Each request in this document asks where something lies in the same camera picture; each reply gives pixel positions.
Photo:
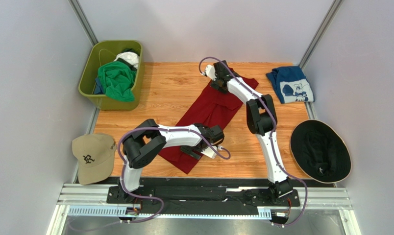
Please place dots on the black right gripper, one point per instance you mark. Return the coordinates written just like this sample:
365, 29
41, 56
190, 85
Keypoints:
217, 84

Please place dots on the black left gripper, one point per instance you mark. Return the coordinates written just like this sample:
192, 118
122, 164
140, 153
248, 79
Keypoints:
189, 150

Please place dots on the dark red t-shirt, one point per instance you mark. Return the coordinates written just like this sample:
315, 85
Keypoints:
211, 108

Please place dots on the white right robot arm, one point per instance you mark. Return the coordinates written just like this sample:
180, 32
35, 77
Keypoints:
261, 121

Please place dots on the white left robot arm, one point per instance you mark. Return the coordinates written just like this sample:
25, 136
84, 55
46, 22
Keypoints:
139, 147

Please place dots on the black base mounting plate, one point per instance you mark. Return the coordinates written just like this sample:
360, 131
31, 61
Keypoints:
202, 196

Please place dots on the folded blue printed t-shirt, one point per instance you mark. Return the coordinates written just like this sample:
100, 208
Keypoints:
290, 84

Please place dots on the white garment in basket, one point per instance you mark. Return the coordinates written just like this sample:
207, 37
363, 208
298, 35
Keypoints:
131, 58

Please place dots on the black wide-brim hat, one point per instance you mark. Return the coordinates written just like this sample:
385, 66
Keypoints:
320, 152

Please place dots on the green t-shirt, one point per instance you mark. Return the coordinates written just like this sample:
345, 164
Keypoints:
117, 80

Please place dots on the beige bucket hat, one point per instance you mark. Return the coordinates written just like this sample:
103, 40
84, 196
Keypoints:
95, 155

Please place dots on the green plastic laundry basket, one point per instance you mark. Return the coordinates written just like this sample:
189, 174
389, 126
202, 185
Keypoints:
101, 54

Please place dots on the dark blue garment in basket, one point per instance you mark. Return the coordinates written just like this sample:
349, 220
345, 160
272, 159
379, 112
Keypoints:
98, 87

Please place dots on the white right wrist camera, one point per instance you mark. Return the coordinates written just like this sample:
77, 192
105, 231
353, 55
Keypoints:
210, 72

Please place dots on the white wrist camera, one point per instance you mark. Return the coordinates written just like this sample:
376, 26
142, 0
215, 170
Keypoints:
210, 72
211, 152

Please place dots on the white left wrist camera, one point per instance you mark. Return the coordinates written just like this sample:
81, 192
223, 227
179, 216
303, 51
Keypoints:
211, 152

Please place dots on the right aluminium corner post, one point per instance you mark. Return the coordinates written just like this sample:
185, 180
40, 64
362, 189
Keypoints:
325, 23

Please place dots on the aluminium corner post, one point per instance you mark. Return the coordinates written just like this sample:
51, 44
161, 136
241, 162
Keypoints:
79, 12
325, 23

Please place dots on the aluminium frame rail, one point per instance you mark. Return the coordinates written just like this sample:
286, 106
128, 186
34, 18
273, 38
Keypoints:
75, 200

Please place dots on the left aluminium corner post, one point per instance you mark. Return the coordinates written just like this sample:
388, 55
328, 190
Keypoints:
79, 12

